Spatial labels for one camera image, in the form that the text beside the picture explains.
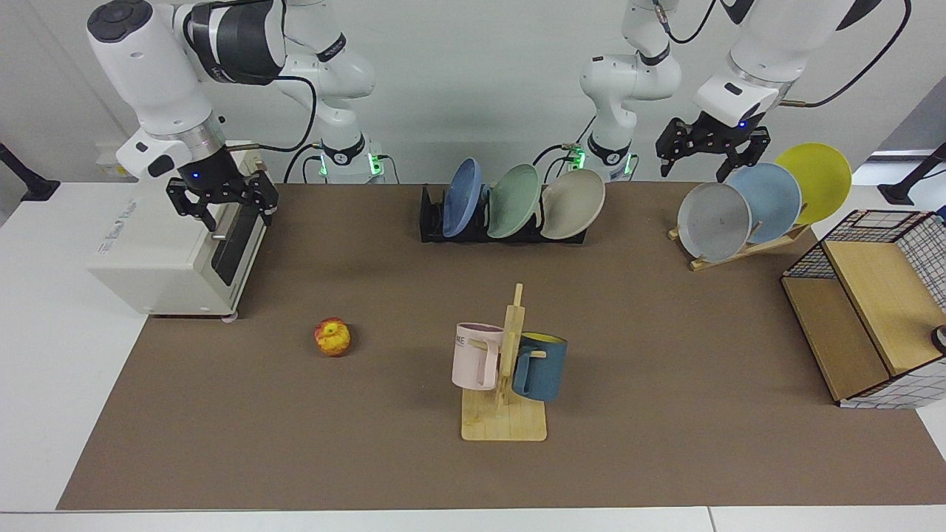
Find red yellow apple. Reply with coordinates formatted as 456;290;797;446
314;318;351;358

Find dark blue plate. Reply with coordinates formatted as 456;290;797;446
442;158;483;239

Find light blue plate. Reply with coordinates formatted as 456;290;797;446
726;163;803;245

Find grey plate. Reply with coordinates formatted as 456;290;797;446
677;182;752;263

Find yellow plate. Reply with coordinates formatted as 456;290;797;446
775;143;853;225

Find wooden plate rack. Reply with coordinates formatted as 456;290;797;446
668;222;811;272

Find beige plate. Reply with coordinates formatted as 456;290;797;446
540;169;606;240

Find pale green plate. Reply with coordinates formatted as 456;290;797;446
486;163;542;239

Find black dish rack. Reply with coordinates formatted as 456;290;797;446
420;185;588;245

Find pale toaster oven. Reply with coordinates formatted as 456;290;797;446
87;140;278;320

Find black stand foot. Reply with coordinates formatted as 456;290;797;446
0;143;61;202
878;144;946;206

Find dark blue cup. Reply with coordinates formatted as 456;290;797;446
511;332;568;403

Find pink cup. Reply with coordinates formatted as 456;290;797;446
452;323;505;391

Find brown table cloth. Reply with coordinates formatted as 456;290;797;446
57;183;946;511

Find wooden cup stand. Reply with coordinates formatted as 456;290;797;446
461;283;548;442

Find black base cable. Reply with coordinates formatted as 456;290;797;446
283;143;326;184
532;115;598;184

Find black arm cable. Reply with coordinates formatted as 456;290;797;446
780;0;911;109
225;70;319;154

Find wire basket with wooden floor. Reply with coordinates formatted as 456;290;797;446
781;210;946;409

